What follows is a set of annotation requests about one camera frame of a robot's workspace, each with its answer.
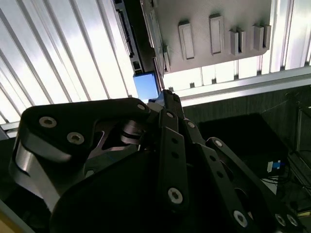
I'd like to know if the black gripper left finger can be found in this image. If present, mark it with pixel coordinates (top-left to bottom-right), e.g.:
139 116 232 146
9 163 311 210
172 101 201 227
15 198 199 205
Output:
8 89 192 214

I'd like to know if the hard disk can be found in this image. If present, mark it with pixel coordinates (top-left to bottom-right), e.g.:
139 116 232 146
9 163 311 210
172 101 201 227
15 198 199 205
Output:
113 0 171 107

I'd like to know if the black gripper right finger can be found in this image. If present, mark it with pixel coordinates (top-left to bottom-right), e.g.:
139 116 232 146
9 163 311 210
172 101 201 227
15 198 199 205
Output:
172 91 305 233

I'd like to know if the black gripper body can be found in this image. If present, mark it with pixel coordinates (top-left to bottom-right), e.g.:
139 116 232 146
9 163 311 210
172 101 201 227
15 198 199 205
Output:
50 118 307 233

